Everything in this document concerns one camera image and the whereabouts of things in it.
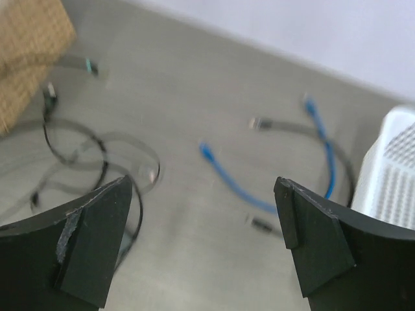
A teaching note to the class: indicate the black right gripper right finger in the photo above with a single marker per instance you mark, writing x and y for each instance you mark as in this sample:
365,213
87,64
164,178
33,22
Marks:
345,260

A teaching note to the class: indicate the wicker basket with liner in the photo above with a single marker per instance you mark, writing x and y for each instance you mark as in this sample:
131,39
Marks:
34,35

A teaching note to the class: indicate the black braided cable teal boot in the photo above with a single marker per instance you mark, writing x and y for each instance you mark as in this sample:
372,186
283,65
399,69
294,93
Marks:
71,161

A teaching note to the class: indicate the white plastic perforated basket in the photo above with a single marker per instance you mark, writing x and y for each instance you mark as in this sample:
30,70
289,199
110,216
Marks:
385,187

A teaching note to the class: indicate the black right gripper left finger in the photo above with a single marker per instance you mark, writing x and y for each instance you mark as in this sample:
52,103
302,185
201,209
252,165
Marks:
64,258

